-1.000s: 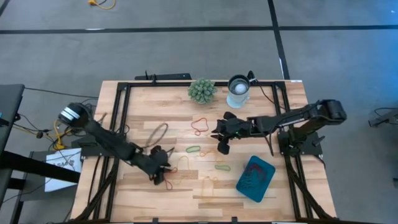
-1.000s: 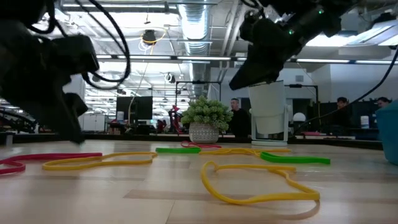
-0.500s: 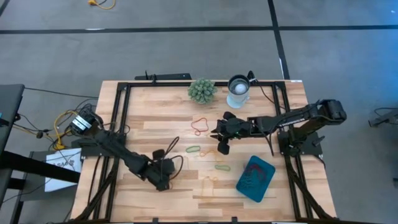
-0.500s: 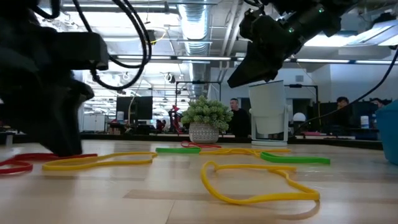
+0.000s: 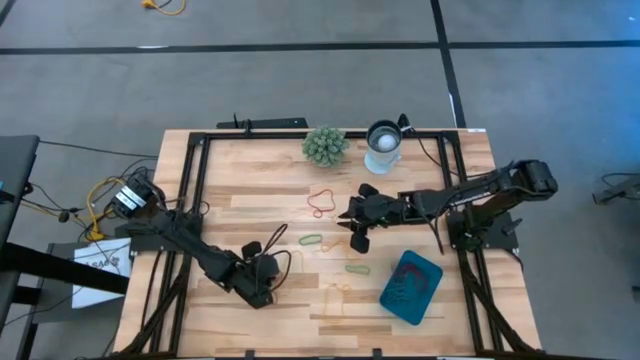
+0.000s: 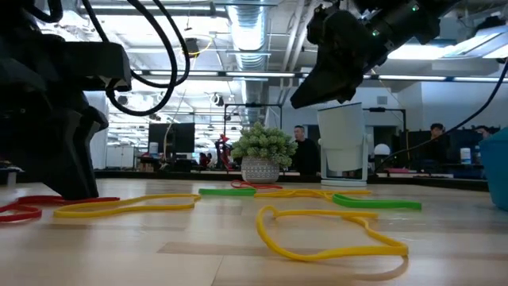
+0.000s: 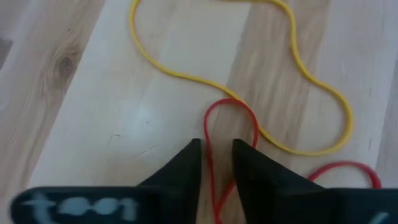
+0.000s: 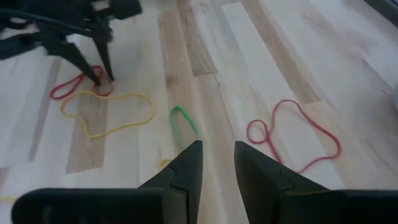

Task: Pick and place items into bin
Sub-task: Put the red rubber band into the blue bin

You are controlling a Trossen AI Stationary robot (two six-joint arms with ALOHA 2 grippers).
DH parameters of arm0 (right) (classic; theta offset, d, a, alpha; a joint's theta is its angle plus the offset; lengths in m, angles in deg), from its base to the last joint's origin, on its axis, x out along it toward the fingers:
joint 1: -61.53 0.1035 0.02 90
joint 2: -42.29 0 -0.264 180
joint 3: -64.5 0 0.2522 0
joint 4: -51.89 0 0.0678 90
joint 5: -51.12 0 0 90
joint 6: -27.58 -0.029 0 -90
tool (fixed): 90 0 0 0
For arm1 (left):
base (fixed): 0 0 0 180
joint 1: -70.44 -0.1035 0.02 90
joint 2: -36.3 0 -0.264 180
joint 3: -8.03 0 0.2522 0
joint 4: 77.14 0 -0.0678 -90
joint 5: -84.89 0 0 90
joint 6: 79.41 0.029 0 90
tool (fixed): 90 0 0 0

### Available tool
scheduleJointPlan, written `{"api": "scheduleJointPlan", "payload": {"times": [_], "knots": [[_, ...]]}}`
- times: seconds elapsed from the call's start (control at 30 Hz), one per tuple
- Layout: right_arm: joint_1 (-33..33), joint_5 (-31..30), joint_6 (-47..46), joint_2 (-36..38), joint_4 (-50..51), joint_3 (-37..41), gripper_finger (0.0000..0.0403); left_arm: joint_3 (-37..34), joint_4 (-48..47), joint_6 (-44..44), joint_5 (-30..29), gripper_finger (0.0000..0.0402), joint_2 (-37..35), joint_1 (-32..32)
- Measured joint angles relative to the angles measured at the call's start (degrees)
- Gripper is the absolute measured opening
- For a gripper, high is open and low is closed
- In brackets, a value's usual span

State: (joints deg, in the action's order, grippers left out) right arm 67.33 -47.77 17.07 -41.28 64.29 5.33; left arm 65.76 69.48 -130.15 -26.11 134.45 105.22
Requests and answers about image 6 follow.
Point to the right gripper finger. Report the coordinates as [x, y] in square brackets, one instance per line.
[325, 87]

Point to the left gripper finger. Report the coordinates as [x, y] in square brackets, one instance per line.
[51, 159]
[91, 159]

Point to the red rubber band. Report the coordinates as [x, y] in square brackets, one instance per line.
[109, 199]
[258, 186]

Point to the yellow rubber band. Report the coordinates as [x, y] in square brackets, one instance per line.
[59, 213]
[357, 192]
[270, 195]
[337, 253]

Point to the green rubber band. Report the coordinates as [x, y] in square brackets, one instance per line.
[377, 204]
[226, 192]

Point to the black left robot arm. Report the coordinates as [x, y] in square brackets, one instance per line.
[12, 24]

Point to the red robot arm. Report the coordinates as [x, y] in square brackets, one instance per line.
[222, 151]

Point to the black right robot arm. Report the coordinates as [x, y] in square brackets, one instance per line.
[405, 18]

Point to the teal plastic bin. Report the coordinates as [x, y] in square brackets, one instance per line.
[496, 171]

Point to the white pillar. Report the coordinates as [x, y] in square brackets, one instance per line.
[102, 155]

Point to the white cabinet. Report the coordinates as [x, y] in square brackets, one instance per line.
[119, 157]

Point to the long ceiling light bar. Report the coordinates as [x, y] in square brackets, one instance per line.
[258, 74]

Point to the person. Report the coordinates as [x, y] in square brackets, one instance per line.
[305, 155]
[434, 147]
[483, 132]

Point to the white globe lamp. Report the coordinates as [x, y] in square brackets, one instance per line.
[382, 149]

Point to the green succulent in patterned pot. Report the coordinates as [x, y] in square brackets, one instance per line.
[262, 145]

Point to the black monitor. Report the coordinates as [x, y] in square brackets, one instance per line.
[174, 137]

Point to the white canister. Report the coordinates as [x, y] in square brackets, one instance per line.
[466, 155]

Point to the silver ventilation duct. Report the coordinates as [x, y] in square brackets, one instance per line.
[248, 32]

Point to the black ceiling camera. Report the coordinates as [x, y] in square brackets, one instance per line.
[192, 47]

